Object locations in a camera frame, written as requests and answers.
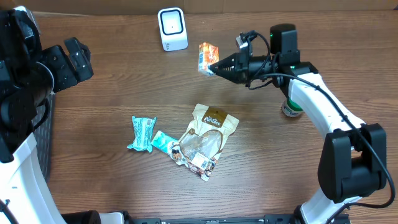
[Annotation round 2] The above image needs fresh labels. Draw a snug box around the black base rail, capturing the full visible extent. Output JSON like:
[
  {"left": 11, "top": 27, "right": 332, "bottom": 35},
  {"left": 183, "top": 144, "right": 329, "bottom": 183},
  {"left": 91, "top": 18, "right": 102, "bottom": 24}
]
[{"left": 130, "top": 213, "right": 351, "bottom": 224}]

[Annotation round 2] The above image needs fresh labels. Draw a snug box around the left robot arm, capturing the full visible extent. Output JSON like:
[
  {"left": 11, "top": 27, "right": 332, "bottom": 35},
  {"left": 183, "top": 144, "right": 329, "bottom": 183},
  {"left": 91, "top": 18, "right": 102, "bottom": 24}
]
[{"left": 1, "top": 6, "right": 129, "bottom": 223}]

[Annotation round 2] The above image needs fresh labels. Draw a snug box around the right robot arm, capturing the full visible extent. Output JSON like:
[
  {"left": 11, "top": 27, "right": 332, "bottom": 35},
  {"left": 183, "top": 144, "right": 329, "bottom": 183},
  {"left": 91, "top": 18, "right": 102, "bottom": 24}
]
[{"left": 209, "top": 24, "right": 396, "bottom": 224}]

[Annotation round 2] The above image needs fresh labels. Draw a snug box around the brown snack pouch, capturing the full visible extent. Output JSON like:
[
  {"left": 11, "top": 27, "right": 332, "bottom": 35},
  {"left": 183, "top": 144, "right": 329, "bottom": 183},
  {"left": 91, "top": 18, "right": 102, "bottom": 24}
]
[{"left": 169, "top": 104, "right": 239, "bottom": 181}]

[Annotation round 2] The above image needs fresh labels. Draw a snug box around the green capped bottle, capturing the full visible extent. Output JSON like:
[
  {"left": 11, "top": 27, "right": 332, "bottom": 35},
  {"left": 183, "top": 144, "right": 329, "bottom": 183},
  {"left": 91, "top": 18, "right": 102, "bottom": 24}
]
[{"left": 281, "top": 98, "right": 303, "bottom": 118}]

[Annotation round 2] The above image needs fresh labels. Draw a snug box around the grey plastic basket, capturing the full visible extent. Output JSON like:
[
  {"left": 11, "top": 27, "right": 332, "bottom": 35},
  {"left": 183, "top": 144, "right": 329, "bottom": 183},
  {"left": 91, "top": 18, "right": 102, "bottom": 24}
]
[{"left": 34, "top": 95, "right": 55, "bottom": 182}]

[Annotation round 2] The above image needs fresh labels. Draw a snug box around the teal tissue pack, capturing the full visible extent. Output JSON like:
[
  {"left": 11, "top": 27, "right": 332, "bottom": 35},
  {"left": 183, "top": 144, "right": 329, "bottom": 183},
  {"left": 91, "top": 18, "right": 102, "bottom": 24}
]
[{"left": 150, "top": 131, "right": 177, "bottom": 156}]

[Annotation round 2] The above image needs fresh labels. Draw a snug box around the teal snack bar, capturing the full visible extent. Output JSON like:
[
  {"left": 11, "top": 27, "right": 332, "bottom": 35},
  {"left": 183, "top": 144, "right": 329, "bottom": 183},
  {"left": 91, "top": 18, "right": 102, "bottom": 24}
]
[{"left": 127, "top": 116, "right": 157, "bottom": 152}]

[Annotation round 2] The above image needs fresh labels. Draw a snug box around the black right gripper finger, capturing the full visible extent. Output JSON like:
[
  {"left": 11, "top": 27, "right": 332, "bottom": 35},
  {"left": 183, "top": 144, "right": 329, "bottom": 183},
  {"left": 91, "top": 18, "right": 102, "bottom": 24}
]
[
  {"left": 209, "top": 53, "right": 238, "bottom": 70},
  {"left": 210, "top": 67, "right": 238, "bottom": 83}
]

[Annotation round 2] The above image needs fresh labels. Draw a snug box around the white barcode scanner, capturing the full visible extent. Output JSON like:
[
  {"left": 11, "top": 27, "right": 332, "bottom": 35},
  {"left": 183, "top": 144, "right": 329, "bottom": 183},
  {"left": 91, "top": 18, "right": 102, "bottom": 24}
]
[{"left": 157, "top": 7, "right": 188, "bottom": 52}]

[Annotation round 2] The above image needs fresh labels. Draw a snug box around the orange tissue pack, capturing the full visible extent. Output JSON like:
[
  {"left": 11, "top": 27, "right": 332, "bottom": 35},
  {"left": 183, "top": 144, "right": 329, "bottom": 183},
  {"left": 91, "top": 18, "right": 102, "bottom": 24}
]
[{"left": 198, "top": 42, "right": 220, "bottom": 76}]

